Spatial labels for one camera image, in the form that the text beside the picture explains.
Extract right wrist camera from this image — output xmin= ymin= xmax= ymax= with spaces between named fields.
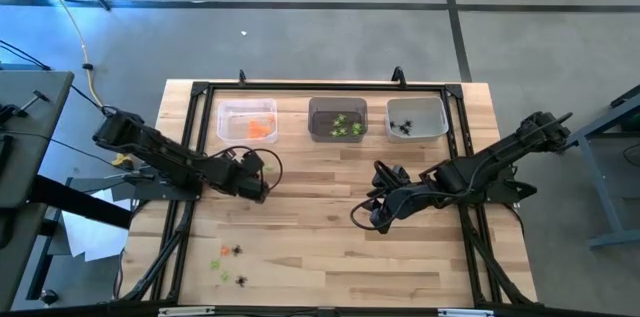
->
xmin=387 ymin=163 xmax=415 ymax=191

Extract grey side table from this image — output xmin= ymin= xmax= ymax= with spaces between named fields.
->
xmin=0 ymin=70 xmax=75 ymax=208
xmin=0 ymin=201 xmax=49 ymax=311

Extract white plastic bin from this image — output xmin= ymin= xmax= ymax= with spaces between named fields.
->
xmin=384 ymin=95 xmax=450 ymax=144

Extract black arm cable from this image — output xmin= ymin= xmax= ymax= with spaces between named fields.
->
xmin=207 ymin=145 xmax=285 ymax=192
xmin=348 ymin=195 xmax=387 ymax=233

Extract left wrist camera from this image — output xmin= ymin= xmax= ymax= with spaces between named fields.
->
xmin=241 ymin=149 xmax=266 ymax=178

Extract black support beam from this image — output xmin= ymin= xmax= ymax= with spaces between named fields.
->
xmin=27 ymin=174 xmax=134 ymax=231

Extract black clamp with silver rod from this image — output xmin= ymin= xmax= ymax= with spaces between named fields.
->
xmin=103 ymin=170 xmax=157 ymax=186

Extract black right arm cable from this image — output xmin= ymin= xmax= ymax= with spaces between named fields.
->
xmin=348 ymin=195 xmax=387 ymax=233

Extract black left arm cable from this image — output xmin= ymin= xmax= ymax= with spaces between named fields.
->
xmin=207 ymin=145 xmax=285 ymax=192

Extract blue-grey metal table frame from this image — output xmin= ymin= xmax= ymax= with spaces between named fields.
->
xmin=549 ymin=84 xmax=640 ymax=251

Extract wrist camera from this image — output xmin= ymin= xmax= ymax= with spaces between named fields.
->
xmin=387 ymin=163 xmax=415 ymax=191
xmin=241 ymin=149 xmax=266 ymax=178

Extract black desk clamp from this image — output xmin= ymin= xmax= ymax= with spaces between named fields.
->
xmin=0 ymin=89 xmax=52 ymax=126

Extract clear plastic bin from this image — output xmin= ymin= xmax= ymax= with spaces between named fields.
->
xmin=216 ymin=97 xmax=279 ymax=146

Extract smoky grey plastic bin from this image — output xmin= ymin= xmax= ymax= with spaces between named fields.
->
xmin=307 ymin=96 xmax=370 ymax=144

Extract white light bar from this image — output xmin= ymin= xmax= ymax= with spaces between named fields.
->
xmin=158 ymin=306 xmax=216 ymax=317
xmin=438 ymin=308 xmax=495 ymax=317

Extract yellow floor cable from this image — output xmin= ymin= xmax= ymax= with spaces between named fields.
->
xmin=24 ymin=0 xmax=135 ymax=171

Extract white paper sheets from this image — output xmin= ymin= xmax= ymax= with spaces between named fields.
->
xmin=60 ymin=196 xmax=132 ymax=263

